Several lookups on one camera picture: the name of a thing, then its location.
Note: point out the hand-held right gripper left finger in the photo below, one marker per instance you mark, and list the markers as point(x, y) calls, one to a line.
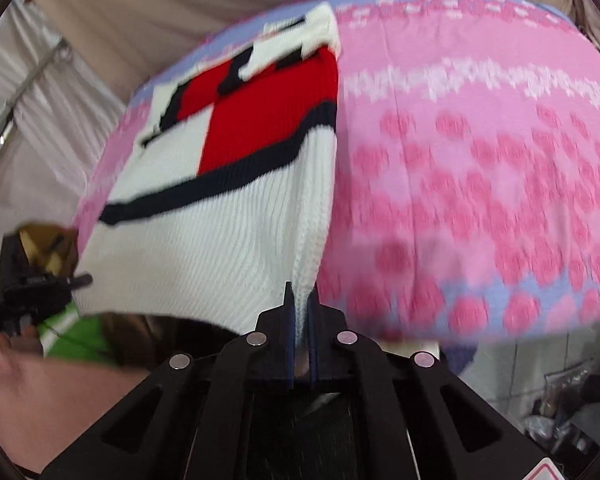
point(290, 345)

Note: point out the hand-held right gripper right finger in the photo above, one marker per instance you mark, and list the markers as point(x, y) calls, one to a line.
point(312, 345)

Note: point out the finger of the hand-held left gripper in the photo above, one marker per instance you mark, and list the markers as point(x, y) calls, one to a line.
point(82, 280)

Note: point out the white red navy knit sweater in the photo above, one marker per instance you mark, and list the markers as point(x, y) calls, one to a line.
point(215, 240)

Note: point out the person's left forearm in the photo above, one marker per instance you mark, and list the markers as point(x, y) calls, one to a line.
point(65, 400)

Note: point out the person's left hand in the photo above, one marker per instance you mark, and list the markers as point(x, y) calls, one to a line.
point(10, 342)

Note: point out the green white cloth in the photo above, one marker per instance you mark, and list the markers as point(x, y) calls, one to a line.
point(77, 335)

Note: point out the white curtain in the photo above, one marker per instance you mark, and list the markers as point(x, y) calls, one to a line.
point(45, 125)

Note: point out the metal curtain rod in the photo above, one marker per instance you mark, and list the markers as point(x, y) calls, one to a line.
point(27, 80)

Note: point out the pink dotted blanket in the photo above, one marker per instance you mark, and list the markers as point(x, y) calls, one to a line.
point(455, 185)

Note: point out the dark clutter pile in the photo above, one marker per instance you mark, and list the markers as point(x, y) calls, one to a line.
point(565, 410)

